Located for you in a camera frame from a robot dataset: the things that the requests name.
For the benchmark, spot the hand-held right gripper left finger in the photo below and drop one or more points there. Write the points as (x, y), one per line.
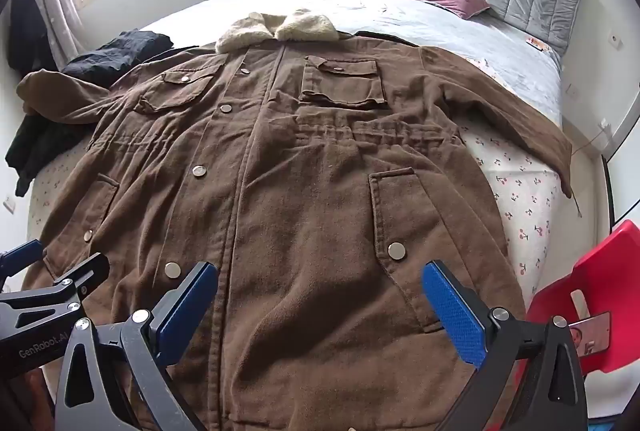
(185, 306)

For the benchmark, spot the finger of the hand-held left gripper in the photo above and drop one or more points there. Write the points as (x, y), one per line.
(85, 273)
(22, 256)

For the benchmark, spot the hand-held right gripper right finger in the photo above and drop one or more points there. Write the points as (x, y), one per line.
(452, 311)

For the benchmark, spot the brown coat with fleece collar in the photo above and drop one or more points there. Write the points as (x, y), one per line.
(300, 191)

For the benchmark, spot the black crumpled garment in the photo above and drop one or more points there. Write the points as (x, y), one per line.
(45, 146)

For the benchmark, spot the cherry print blanket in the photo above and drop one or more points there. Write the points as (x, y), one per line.
(520, 191)

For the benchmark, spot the red plastic chair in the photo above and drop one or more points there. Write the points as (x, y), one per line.
(610, 271)

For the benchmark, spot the dark hanging garment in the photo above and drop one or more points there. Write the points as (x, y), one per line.
(27, 31)

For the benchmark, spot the small orange packet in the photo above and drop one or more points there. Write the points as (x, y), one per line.
(537, 44)

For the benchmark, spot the white wall socket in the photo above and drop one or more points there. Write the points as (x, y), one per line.
(606, 126)
(614, 41)

